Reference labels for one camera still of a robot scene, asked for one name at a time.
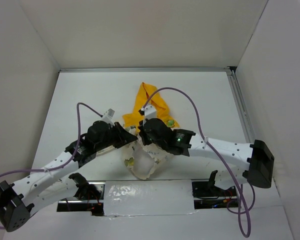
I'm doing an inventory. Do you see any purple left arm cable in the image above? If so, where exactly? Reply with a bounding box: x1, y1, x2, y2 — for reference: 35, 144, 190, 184
0, 102, 105, 230

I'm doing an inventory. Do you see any white taped front panel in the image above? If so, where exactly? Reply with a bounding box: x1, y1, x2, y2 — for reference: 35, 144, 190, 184
103, 180, 195, 217

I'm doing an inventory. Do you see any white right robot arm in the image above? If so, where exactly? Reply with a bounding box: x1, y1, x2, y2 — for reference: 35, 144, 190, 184
138, 118, 275, 196

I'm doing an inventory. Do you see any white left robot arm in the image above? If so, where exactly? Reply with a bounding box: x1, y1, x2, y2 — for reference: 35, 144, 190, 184
0, 120, 137, 232

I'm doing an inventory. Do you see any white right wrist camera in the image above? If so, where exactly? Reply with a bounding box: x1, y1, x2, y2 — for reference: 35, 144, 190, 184
138, 104, 157, 124

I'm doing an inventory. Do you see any yellow and white kids jacket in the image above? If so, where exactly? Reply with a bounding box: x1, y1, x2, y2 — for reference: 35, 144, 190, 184
119, 82, 180, 180

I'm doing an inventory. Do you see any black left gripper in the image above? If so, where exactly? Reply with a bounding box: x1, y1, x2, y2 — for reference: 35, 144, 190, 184
95, 122, 138, 152

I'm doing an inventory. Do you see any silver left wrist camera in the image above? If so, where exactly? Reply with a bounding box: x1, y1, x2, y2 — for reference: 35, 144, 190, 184
101, 108, 115, 126

